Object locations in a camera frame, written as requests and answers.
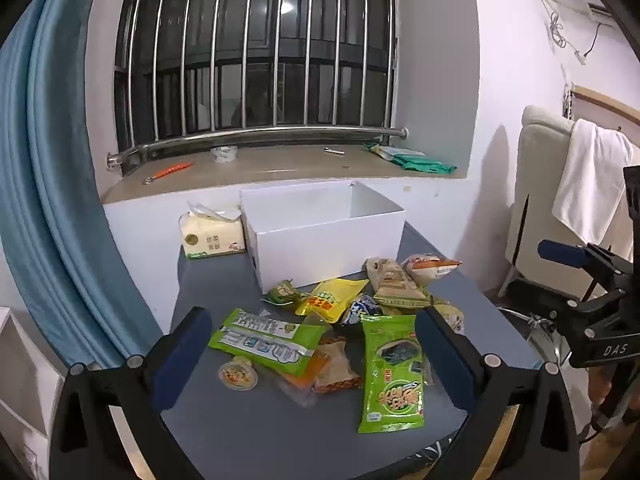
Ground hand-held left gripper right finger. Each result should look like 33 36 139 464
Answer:
414 307 581 480

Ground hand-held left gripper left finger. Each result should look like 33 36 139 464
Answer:
50 306 213 480

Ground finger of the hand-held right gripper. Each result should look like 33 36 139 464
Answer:
538 240 633 288

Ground pale snack packet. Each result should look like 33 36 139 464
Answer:
430 297 466 336

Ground green seaweed snack packet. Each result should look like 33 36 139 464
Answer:
357 314 428 434

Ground jelly cup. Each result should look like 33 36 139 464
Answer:
218 356 259 391

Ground long green snack packet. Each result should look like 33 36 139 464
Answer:
208 308 327 378

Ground beige and green snack packet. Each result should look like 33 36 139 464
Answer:
366 257 433 309

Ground clear orange bread packet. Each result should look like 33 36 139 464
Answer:
402 254 463 288

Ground blue and white snack packet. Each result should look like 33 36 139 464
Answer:
341 294 383 326

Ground beige packet with orange trim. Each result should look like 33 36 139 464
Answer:
312 336 363 395

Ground clear orange snack packet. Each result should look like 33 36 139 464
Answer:
277 345 331 408

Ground small green snack packet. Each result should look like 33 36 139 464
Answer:
263 279 310 307

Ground yellow snack packet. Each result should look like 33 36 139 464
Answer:
295 278 370 323

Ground white cardboard box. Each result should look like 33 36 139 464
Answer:
239 181 407 295

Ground person's right hand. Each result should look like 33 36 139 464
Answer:
588 365 619 412

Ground white chair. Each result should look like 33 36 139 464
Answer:
497 105 640 331

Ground white towel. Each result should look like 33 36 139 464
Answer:
552 118 640 261

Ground yellow tissue pack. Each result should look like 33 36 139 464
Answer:
179 201 247 261

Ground white shelf unit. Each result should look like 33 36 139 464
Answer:
0 307 66 480

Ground green packets on sill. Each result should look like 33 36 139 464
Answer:
364 142 457 177

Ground orange pen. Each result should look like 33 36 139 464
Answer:
142 161 194 185

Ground blue curtain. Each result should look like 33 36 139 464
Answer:
0 0 166 376

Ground metal window grille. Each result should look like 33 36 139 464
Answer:
106 0 413 176

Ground wooden frame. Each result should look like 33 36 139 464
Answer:
567 84 640 127

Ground wall cable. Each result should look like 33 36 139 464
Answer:
532 0 613 66

